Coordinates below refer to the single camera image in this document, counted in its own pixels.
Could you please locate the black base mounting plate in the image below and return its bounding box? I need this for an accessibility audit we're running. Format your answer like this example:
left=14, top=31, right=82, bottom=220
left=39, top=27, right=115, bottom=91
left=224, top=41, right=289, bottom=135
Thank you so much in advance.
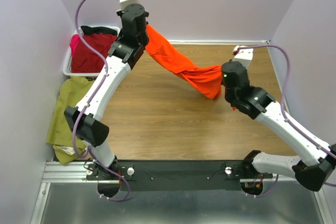
left=86, top=159, right=274, bottom=193

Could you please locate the orange t shirt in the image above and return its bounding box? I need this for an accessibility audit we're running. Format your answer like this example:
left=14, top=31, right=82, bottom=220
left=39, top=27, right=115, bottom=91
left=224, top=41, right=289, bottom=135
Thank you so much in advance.
left=145, top=25, right=222, bottom=100

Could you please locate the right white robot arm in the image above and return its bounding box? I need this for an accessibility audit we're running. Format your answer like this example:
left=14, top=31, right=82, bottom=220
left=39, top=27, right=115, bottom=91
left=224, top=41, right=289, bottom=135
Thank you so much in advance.
left=221, top=61, right=335, bottom=191

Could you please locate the black t shirt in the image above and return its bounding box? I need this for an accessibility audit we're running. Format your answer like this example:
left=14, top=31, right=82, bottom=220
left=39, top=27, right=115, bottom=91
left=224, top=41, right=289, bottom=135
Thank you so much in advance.
left=80, top=26, right=119, bottom=36

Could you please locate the olive green snoopy t shirt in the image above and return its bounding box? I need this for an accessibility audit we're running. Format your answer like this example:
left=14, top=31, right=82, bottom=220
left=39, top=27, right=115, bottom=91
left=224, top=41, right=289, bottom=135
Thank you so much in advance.
left=46, top=76, right=94, bottom=165

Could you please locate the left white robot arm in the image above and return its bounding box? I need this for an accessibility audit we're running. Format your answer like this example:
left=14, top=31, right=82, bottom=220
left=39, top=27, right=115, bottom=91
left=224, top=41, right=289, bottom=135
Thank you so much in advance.
left=64, top=4, right=149, bottom=170

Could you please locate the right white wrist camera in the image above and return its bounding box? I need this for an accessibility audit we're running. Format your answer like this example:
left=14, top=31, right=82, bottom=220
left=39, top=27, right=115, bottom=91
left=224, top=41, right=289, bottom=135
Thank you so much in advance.
left=232, top=45, right=254, bottom=69

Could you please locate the pink t shirt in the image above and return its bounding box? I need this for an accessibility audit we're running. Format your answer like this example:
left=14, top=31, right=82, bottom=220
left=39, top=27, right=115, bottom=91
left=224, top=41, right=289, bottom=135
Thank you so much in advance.
left=69, top=34, right=80, bottom=56

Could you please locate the aluminium frame rail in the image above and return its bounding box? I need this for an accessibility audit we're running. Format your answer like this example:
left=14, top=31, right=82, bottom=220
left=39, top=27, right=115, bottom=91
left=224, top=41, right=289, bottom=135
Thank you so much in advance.
left=41, top=158, right=323, bottom=183

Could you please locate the dark red t shirt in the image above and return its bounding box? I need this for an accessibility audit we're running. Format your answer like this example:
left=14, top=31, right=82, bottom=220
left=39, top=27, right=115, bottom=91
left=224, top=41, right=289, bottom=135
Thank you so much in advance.
left=71, top=34, right=117, bottom=73

